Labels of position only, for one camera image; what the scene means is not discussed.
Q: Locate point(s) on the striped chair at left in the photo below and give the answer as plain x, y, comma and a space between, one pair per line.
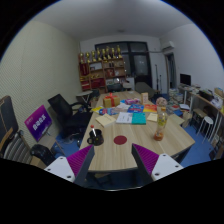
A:
13, 146

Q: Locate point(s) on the computer monitor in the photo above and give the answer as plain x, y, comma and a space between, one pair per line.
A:
185, 79

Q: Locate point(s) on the yellow paper pad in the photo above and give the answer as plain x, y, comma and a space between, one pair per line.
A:
152, 117

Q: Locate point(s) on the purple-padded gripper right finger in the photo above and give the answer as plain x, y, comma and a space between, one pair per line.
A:
152, 166

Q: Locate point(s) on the red round coaster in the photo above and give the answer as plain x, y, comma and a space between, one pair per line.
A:
120, 140

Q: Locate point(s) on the teal book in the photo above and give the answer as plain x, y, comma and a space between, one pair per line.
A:
138, 119

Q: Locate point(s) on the side desk with clutter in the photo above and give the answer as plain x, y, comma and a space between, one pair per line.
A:
206, 103

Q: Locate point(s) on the black mug with straw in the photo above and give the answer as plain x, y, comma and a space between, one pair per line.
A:
95, 137

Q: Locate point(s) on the clear bottle orange liquid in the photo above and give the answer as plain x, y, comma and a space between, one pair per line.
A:
162, 118

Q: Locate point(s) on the black office chair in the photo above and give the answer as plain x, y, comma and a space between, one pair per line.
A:
73, 118

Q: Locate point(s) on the white booklet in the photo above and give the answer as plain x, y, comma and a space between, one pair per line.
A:
124, 118

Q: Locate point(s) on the white stool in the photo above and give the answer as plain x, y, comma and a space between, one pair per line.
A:
206, 121

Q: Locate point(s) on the blue book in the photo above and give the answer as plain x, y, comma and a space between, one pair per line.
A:
135, 108

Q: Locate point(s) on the purple sign board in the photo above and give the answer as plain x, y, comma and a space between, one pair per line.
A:
38, 122

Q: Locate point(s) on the orange gift box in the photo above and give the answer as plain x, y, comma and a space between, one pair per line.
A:
111, 101

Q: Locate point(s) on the tan notebook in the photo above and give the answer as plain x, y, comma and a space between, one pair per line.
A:
105, 120

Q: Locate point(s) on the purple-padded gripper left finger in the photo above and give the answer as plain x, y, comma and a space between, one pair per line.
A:
73, 168

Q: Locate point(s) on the orange book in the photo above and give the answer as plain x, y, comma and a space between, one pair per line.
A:
150, 108

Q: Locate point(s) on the wall air conditioner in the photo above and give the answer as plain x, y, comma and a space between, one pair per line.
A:
167, 46

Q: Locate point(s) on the wooden trophy shelf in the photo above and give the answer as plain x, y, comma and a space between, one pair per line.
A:
102, 69

